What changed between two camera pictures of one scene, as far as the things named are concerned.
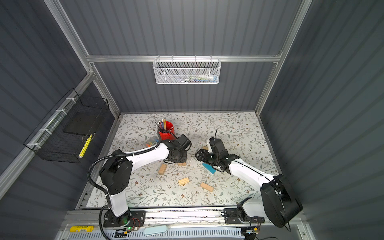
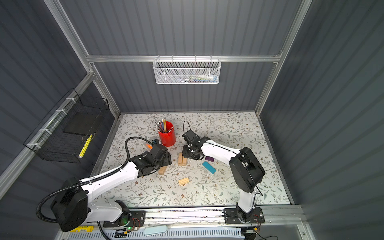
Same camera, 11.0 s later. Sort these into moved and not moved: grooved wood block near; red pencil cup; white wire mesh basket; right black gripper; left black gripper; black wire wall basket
Moved: right black gripper; left black gripper
Not moved: black wire wall basket; red pencil cup; white wire mesh basket; grooved wood block near
